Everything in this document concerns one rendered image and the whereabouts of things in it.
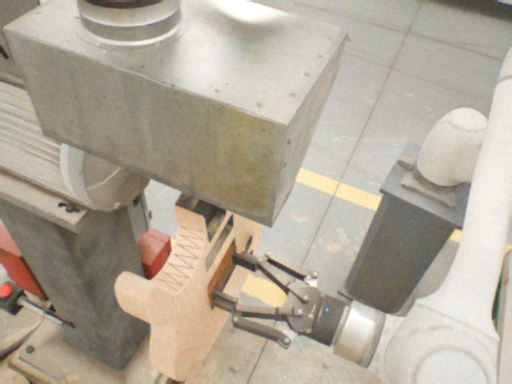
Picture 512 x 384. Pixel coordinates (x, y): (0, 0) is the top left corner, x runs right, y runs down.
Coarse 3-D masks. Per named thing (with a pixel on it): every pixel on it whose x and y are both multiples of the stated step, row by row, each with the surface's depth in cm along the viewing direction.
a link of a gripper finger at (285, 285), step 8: (264, 264) 77; (264, 272) 78; (272, 272) 76; (272, 280) 77; (280, 280) 75; (288, 280) 75; (280, 288) 76; (288, 288) 74; (296, 288) 74; (304, 296) 72
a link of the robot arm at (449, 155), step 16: (448, 112) 133; (464, 112) 129; (432, 128) 137; (448, 128) 128; (464, 128) 125; (480, 128) 125; (432, 144) 133; (448, 144) 128; (464, 144) 126; (480, 144) 126; (432, 160) 135; (448, 160) 131; (464, 160) 128; (432, 176) 138; (448, 176) 135; (464, 176) 132
